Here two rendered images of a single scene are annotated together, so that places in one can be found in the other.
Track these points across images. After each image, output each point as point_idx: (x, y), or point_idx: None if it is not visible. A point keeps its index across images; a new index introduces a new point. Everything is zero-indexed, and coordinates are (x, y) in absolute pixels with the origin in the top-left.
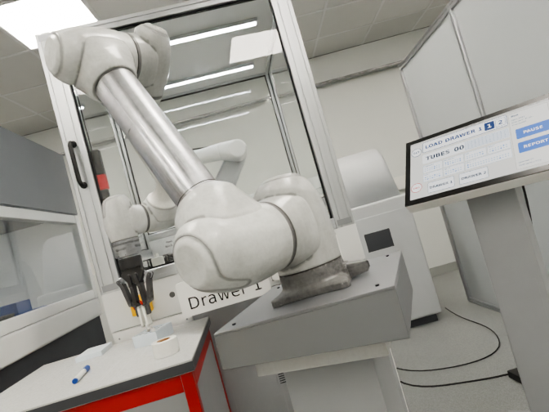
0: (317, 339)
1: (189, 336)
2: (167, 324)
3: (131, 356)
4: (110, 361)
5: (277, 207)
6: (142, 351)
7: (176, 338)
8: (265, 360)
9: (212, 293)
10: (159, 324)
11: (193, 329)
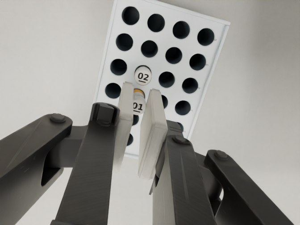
0: None
1: (276, 182)
2: (215, 62)
3: (112, 214)
4: (48, 208)
5: None
6: (139, 202)
7: (235, 151)
8: None
9: None
10: (171, 9)
11: (291, 93)
